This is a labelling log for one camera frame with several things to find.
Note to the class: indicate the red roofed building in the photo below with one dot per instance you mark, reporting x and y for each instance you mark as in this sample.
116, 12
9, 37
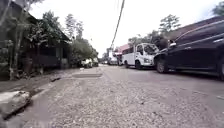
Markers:
121, 50

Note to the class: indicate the white vehicle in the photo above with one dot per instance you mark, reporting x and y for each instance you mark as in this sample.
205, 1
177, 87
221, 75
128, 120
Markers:
87, 62

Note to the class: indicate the white truck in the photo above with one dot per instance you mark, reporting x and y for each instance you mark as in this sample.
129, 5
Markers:
140, 55

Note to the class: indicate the grey concrete road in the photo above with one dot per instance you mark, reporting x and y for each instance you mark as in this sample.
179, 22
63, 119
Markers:
133, 100

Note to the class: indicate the row of trees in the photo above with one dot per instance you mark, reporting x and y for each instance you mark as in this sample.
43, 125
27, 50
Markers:
56, 36

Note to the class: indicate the tall tree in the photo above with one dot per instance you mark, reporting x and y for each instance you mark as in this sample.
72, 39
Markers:
169, 23

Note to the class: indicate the dark wooden house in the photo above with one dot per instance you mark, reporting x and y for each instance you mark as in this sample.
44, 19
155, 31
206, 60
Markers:
36, 50

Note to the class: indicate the black car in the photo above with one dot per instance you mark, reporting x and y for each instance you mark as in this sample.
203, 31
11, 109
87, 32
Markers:
196, 48

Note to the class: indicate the broken concrete slab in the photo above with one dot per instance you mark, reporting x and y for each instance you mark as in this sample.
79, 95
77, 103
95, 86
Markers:
13, 100

